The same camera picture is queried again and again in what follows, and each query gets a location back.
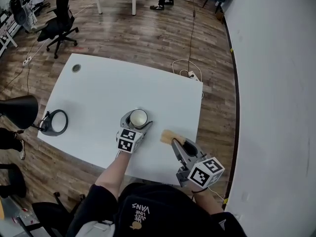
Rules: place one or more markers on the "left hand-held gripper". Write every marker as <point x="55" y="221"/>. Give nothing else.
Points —
<point x="128" y="141"/>

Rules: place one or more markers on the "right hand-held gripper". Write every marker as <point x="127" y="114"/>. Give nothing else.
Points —
<point x="207" y="171"/>

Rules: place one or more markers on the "white cup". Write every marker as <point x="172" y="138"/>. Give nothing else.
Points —
<point x="138" y="117"/>

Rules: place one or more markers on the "yellow sponge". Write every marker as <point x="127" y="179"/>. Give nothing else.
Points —
<point x="170" y="136"/>

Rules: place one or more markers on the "person's left forearm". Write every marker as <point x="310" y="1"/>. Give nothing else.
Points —
<point x="111" y="175"/>

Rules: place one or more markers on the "person's right forearm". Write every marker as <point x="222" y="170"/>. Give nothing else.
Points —
<point x="208" y="202"/>

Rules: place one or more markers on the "black wrist band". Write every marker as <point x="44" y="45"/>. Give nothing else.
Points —
<point x="198" y="192"/>

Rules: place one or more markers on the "person's black shirt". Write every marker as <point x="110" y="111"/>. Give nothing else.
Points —
<point x="160" y="206"/>

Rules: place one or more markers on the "white power strip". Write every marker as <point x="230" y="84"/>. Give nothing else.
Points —
<point x="27" y="61"/>
<point x="193" y="75"/>

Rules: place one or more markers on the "round grey table grommet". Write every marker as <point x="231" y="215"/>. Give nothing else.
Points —
<point x="76" y="68"/>

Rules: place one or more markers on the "black desk lamp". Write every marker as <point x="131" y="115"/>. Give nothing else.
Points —
<point x="19" y="110"/>

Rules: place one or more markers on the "white slatted rack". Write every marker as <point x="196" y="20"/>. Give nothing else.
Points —
<point x="8" y="36"/>

